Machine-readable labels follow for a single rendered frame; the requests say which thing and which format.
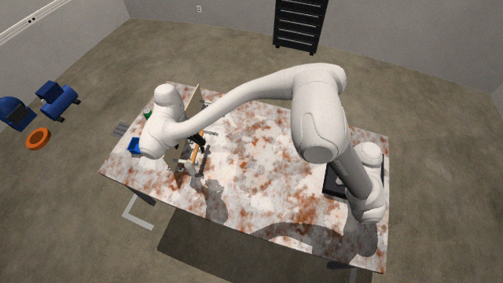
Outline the dark blue plastic stacking bin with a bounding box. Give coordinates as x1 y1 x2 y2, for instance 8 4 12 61
127 137 141 154

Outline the green drink can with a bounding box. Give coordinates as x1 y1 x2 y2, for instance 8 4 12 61
143 108 152 120

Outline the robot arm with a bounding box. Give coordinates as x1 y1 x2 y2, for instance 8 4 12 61
138 63 386 224

